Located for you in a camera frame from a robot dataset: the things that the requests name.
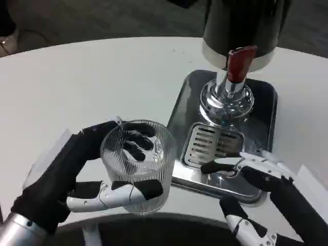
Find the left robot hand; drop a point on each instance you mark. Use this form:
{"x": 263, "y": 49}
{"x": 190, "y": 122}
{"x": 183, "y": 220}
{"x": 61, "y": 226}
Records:
{"x": 51, "y": 179}

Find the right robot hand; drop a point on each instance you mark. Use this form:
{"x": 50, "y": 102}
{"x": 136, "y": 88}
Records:
{"x": 302, "y": 205}

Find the clear ribbed glass cup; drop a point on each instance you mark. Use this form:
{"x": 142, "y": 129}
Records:
{"x": 164, "y": 153}

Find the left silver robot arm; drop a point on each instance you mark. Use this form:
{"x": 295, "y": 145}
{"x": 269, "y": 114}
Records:
{"x": 18, "y": 230}

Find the steel drip tray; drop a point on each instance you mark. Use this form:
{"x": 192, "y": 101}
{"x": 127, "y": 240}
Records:
{"x": 261, "y": 123}

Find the slotted steel drip grid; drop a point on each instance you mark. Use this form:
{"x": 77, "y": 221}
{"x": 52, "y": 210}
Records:
{"x": 198, "y": 143}

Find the dark robot torso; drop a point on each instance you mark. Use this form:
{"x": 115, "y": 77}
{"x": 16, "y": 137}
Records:
{"x": 166, "y": 230}

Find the dark drink dispenser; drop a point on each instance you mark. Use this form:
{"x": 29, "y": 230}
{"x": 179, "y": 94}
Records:
{"x": 243, "y": 23}

